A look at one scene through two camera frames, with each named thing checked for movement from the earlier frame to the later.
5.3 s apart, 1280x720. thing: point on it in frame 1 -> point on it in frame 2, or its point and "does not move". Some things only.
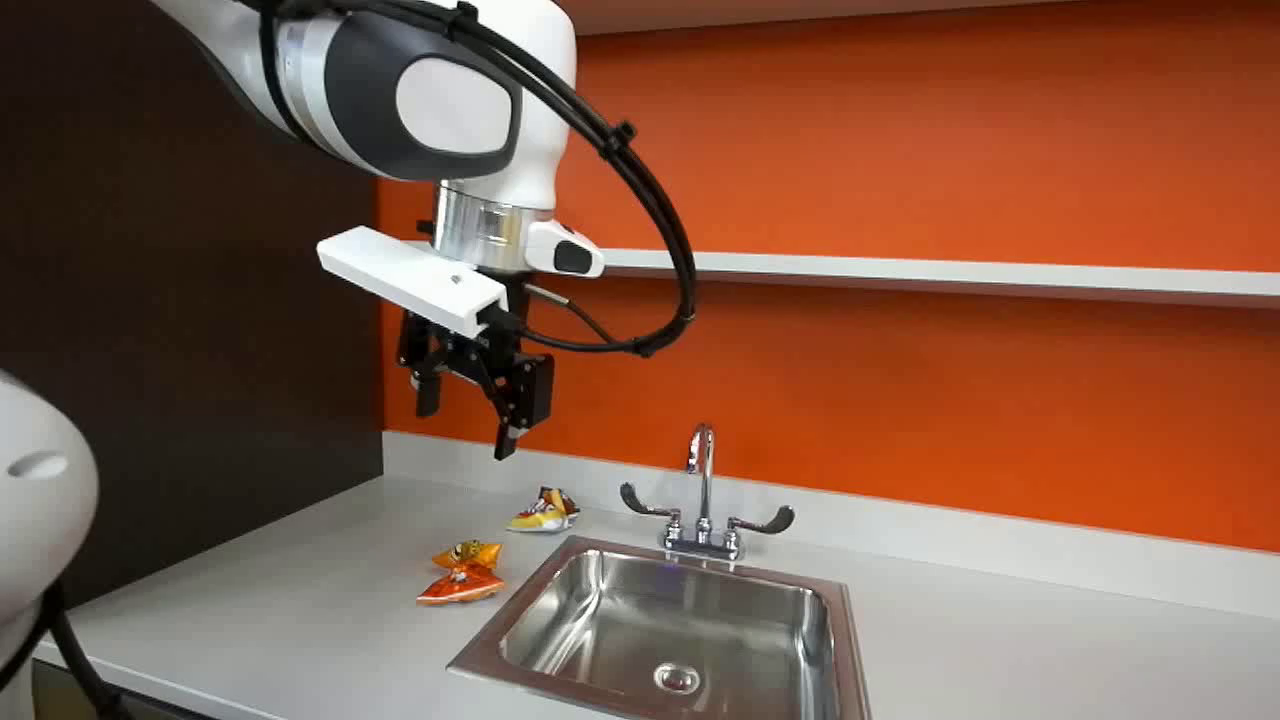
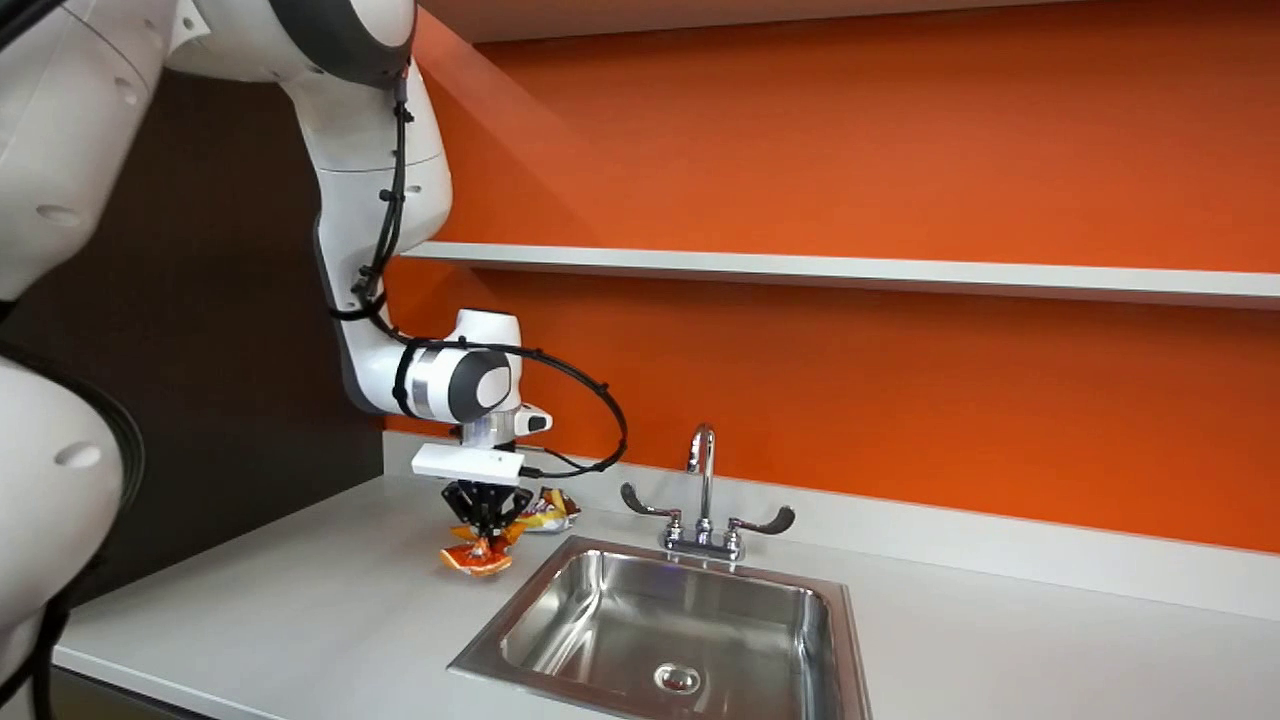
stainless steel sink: x=626 y=628 does not move
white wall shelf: x=974 y=274 does not move
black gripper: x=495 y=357 -> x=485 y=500
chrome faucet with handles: x=702 y=540 does not move
